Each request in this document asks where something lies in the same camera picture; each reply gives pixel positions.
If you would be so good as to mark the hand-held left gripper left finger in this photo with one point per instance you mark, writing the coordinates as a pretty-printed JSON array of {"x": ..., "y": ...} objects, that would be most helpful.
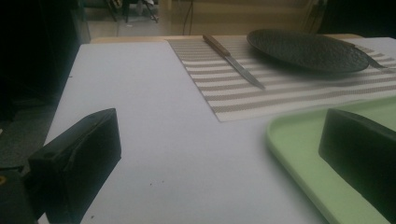
[{"x": 84, "y": 149}]

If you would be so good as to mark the black stand legs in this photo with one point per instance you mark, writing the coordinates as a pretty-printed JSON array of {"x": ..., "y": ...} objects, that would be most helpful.
[{"x": 151, "y": 11}]

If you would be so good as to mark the light green tray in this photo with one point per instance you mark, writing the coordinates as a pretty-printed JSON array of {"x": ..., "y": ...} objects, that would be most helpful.
[{"x": 299, "y": 152}]

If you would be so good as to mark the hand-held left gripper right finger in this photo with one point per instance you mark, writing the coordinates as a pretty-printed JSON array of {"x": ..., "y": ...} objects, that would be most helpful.
[{"x": 361, "y": 146}]

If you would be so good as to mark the black textured plate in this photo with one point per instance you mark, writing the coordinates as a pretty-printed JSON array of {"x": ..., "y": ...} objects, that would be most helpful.
[{"x": 305, "y": 49}]

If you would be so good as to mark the striped placemat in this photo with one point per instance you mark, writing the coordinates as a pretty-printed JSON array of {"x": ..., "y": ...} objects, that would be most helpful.
[{"x": 249, "y": 99}]

